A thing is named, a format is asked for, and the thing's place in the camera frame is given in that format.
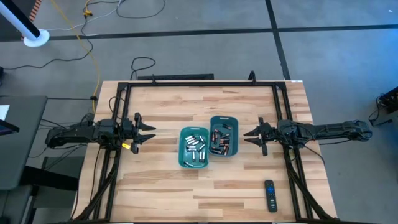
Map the green plastic bin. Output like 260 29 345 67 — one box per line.
177 126 210 169

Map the black remote control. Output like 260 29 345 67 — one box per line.
264 179 278 213

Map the orange striped mat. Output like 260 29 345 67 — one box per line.
29 0 44 22

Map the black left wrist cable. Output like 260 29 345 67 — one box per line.
108 95 126 121

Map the black floor cable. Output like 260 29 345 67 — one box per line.
116 0 166 19
0 14 94 71

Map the dark tablet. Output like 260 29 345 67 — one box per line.
0 119 21 136

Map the white pole stand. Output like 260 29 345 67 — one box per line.
0 0 50 48

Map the dark teal plastic bin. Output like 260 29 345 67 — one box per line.
207 115 240 158

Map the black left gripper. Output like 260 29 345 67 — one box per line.
119 112 157 155

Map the black equipment box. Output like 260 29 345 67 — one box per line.
366 86 398 128

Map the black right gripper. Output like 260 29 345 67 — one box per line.
243 116 282 157

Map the white floor cable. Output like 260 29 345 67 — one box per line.
46 0 123 32

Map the black desk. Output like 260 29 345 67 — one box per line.
0 95 48 191

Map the black desk foot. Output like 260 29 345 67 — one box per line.
19 166 78 191

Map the black power bar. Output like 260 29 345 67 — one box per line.
137 73 215 81

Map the black looped cable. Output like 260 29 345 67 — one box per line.
129 56 157 81

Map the black aluminium table frame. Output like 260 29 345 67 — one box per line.
74 79 338 223

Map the long yellow cable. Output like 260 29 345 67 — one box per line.
50 0 102 113

